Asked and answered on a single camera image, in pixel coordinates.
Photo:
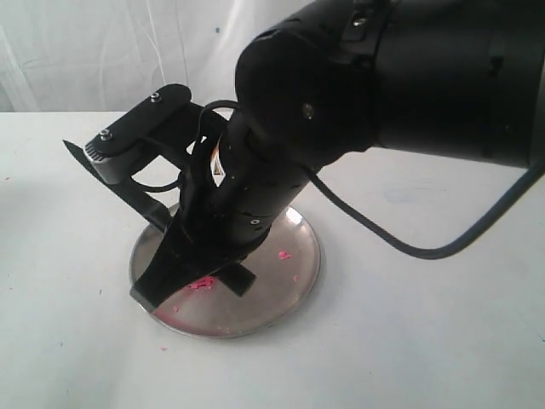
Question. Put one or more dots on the pink clay lump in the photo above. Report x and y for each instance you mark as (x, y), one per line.
(207, 282)

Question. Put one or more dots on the white backdrop curtain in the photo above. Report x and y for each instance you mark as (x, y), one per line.
(77, 56)

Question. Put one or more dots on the black knife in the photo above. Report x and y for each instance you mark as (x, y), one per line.
(127, 187)

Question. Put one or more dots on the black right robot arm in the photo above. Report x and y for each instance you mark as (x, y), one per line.
(460, 79)

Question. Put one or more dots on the pink clay crumb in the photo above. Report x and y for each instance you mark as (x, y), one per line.
(284, 255)

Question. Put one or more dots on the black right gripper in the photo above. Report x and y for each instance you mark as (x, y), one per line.
(234, 187)

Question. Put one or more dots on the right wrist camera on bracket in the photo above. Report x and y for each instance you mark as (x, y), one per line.
(118, 148)

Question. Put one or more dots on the round steel plate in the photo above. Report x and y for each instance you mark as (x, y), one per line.
(279, 289)

